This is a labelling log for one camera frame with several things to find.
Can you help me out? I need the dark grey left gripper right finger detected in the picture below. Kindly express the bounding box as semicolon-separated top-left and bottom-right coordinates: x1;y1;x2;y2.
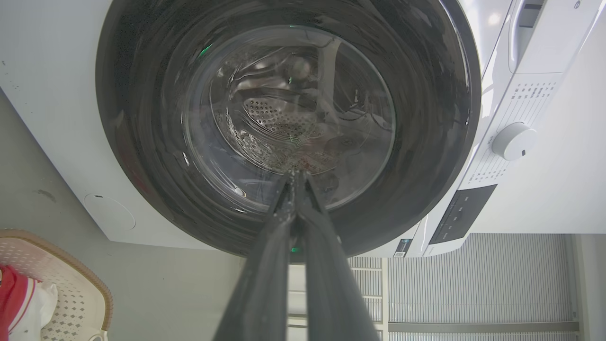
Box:
297;171;382;341

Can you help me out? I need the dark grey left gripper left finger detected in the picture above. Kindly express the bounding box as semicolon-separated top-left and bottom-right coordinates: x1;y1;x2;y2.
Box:
213;171;298;341

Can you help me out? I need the white perforated laundry basket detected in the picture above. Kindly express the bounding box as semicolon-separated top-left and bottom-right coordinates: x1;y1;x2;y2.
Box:
0;230;114;341

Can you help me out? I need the white slatted cabinet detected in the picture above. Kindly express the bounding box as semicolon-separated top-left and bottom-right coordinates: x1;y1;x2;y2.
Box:
287;233;582;341

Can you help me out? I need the black washer display panel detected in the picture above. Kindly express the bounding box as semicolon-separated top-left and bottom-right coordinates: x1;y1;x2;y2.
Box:
428;184;498;245

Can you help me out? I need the round white filter cover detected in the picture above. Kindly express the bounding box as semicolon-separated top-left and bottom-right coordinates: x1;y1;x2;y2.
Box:
84;193;136;232

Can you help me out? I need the dark round washing machine door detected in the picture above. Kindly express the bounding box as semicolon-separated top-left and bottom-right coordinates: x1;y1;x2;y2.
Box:
95;0;482;260

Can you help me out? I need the white round control dial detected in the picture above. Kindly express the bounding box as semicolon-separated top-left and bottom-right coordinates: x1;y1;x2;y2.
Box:
491;122;538;162

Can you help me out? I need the white front-load washing machine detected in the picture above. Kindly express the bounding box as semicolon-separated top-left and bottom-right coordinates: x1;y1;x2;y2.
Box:
0;0;606;259

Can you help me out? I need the red and white garment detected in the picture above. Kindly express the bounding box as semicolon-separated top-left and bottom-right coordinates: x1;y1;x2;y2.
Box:
0;265;58;341

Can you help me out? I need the white detergent drawer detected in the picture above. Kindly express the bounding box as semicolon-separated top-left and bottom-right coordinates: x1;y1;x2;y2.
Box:
508;0;605;74

